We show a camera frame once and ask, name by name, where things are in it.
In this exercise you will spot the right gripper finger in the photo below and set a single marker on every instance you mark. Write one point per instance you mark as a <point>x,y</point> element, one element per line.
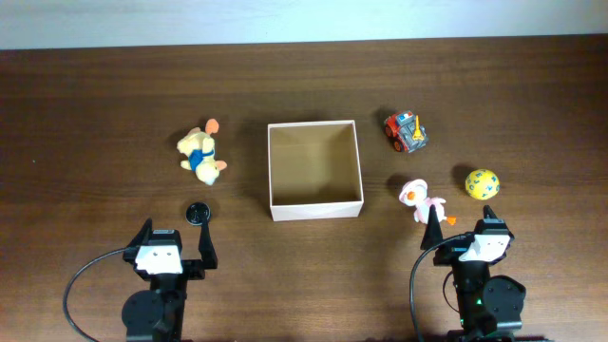
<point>488,214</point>
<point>433,233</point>

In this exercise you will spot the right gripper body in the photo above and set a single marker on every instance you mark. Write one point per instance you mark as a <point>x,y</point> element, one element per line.
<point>446,257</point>

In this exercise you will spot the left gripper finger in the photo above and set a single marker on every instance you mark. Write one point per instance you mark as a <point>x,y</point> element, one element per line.
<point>206,248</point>
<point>142,236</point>

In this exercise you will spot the black round lid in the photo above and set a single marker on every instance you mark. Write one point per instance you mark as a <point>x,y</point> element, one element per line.
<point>198,214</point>

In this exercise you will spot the pink hat duck figure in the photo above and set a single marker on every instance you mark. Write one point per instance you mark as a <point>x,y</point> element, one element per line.
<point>415,194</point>

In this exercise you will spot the yellow plush duck toy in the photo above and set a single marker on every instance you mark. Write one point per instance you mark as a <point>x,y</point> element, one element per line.
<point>199,147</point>

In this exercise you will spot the red grey toy truck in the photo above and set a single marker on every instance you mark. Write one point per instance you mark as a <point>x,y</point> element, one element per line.
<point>405,132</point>

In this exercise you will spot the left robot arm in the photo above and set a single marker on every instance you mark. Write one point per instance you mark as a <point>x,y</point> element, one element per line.
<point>156,314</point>

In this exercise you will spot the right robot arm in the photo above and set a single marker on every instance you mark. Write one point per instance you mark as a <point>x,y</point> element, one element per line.
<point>489,306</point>

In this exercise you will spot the yellow ball blue letters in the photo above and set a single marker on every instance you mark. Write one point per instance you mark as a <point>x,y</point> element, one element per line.
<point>482,184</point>

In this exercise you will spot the white cardboard box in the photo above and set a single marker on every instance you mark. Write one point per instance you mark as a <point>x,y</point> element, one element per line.
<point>314,170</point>

